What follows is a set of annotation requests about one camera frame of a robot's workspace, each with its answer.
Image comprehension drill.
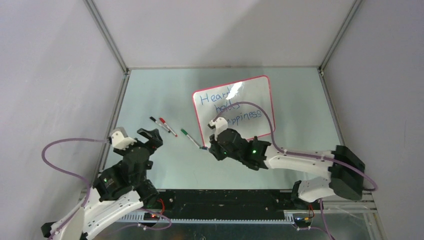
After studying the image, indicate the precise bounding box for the pink framed whiteboard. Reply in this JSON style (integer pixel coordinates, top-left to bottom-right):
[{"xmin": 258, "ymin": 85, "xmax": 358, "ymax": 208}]
[{"xmin": 192, "ymin": 75, "xmax": 276, "ymax": 147}]

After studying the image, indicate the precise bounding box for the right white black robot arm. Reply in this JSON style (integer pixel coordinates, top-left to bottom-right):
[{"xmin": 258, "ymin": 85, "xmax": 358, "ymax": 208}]
[{"xmin": 208, "ymin": 128, "xmax": 365, "ymax": 209}]

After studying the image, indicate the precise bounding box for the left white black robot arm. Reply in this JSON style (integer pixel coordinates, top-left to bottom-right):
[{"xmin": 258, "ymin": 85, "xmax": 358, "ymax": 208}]
[{"xmin": 41, "ymin": 127, "xmax": 163, "ymax": 240}]

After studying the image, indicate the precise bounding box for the black capped marker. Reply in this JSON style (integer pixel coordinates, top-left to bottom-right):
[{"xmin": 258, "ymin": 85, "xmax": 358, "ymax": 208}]
[{"xmin": 149, "ymin": 116, "xmax": 171, "ymax": 133}]

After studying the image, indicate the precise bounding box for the red capped marker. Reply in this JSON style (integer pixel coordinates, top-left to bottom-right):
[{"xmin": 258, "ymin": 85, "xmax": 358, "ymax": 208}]
[{"xmin": 159, "ymin": 117, "xmax": 178, "ymax": 137}]

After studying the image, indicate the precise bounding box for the green capped marker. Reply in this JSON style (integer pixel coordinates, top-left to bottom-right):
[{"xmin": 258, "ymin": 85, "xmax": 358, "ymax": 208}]
[{"xmin": 180, "ymin": 128, "xmax": 202, "ymax": 149}]

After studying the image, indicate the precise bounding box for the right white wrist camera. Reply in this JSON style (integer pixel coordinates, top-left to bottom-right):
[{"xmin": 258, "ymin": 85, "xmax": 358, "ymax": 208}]
[{"xmin": 208, "ymin": 117, "xmax": 228, "ymax": 141}]

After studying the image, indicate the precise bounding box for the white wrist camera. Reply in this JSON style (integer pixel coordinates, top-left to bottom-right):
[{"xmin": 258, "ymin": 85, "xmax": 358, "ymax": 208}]
[
  {"xmin": 208, "ymin": 117, "xmax": 228, "ymax": 141},
  {"xmin": 108, "ymin": 127, "xmax": 137, "ymax": 150}
]

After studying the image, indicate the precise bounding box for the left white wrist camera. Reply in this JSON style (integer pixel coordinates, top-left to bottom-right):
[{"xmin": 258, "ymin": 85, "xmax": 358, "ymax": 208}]
[{"xmin": 108, "ymin": 127, "xmax": 137, "ymax": 150}]

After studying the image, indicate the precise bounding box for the grey slotted cable duct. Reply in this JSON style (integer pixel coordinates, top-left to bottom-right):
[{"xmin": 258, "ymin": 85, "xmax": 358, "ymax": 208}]
[{"xmin": 116, "ymin": 211, "xmax": 295, "ymax": 225}]

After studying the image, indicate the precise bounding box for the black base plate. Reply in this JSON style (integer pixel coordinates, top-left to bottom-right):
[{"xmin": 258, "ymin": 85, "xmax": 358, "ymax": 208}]
[{"xmin": 145, "ymin": 189, "xmax": 319, "ymax": 218}]

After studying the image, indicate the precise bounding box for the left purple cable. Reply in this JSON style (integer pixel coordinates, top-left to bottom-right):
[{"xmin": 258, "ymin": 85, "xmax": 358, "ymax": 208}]
[{"xmin": 41, "ymin": 138, "xmax": 173, "ymax": 240}]

